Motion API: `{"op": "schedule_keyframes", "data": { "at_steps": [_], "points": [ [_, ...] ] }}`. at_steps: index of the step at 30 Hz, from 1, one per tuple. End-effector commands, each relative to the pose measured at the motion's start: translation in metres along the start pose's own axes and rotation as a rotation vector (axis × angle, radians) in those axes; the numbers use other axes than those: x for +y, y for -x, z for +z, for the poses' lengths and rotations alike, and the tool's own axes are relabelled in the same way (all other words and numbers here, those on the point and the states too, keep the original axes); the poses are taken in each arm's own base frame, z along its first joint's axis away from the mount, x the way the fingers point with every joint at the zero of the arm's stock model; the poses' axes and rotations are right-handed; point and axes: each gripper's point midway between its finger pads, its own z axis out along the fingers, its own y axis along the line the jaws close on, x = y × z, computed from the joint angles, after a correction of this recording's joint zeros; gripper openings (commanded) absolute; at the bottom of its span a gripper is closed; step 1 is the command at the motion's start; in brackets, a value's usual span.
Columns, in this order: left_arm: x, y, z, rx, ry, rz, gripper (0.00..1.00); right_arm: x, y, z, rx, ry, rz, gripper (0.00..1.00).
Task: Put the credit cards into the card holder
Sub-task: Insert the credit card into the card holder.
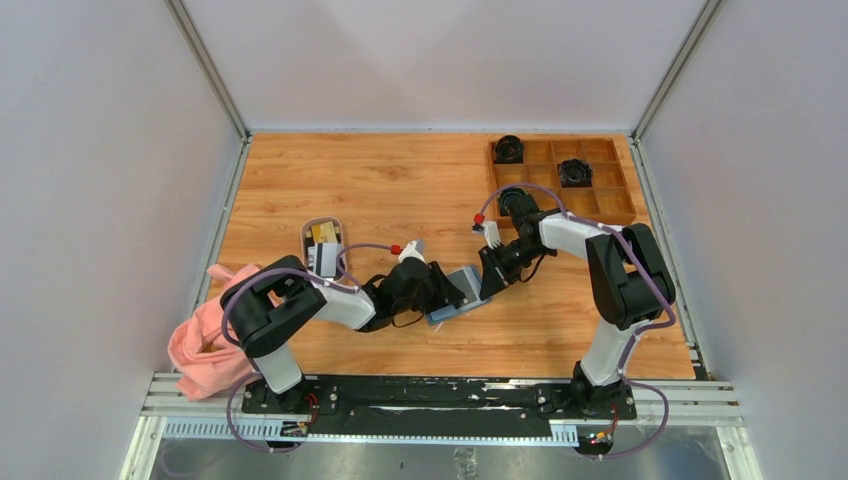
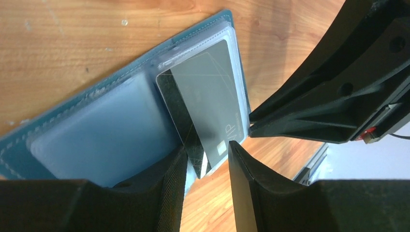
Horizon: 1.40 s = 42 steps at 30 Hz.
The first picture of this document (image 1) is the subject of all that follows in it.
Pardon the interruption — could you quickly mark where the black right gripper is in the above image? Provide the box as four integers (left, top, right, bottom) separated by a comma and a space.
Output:
479, 238, 550, 301

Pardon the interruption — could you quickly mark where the blue leather card holder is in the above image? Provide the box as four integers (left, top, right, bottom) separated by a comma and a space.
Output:
426, 265, 491, 327

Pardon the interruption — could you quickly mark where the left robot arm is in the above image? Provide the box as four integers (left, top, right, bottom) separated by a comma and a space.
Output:
220, 255, 467, 413

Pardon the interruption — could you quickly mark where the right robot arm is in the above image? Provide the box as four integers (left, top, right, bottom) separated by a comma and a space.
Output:
472, 183, 676, 418

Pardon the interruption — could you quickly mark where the gold VIP card in tray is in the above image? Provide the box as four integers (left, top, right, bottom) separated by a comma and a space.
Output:
310, 221, 341, 244

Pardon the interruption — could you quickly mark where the black rosette top left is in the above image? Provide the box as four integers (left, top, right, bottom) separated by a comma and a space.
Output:
492, 135, 524, 165

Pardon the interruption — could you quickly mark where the black rosette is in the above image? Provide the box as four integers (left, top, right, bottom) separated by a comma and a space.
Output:
557, 158, 594, 188
492, 135, 524, 165

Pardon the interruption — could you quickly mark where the black rosette middle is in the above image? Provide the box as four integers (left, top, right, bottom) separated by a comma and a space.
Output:
557, 158, 594, 188

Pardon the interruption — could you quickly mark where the wooden compartment tray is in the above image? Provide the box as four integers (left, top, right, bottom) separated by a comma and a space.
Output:
484, 135, 637, 229

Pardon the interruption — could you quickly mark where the pink cloth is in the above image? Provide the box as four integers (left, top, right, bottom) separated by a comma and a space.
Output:
167, 293, 258, 402

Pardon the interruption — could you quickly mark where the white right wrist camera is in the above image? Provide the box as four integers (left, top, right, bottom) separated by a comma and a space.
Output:
472, 220, 503, 249

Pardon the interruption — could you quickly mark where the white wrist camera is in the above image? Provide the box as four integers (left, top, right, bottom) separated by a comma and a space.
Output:
472, 220, 503, 249
397, 239, 426, 263

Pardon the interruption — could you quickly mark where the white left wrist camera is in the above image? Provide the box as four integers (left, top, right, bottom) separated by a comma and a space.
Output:
397, 239, 426, 263

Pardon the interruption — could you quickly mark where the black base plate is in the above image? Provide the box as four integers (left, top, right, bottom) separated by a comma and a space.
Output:
240, 375, 637, 439

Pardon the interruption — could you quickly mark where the aluminium frame rail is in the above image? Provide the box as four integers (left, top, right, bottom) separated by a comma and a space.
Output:
142, 373, 743, 447

